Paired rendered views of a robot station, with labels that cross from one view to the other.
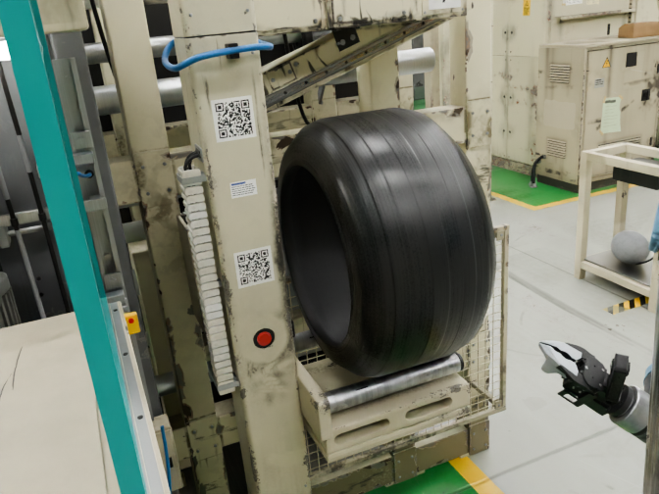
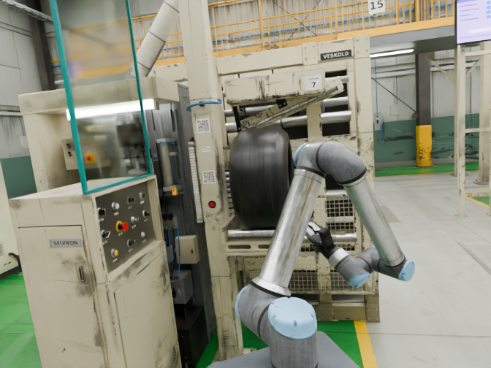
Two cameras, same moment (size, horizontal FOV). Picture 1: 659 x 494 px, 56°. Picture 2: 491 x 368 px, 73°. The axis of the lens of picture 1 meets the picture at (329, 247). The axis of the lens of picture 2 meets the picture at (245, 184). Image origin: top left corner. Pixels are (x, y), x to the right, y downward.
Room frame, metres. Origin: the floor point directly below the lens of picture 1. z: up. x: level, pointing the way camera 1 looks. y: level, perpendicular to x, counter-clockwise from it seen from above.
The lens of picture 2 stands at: (-0.32, -1.06, 1.44)
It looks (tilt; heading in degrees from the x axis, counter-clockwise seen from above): 9 degrees down; 33
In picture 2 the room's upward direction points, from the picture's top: 5 degrees counter-clockwise
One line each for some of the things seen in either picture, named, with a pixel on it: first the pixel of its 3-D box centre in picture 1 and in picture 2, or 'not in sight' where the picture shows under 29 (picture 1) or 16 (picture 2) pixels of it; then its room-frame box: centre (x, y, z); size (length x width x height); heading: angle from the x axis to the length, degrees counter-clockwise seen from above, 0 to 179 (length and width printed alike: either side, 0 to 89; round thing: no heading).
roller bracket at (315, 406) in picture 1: (293, 374); (231, 226); (1.25, 0.11, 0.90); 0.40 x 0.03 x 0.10; 21
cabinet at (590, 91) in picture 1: (597, 112); not in sight; (5.62, -2.52, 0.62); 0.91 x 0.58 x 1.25; 112
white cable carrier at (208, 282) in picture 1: (210, 284); (197, 182); (1.14, 0.24, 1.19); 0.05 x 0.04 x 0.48; 21
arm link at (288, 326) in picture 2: not in sight; (291, 331); (0.56, -0.60, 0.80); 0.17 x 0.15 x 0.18; 63
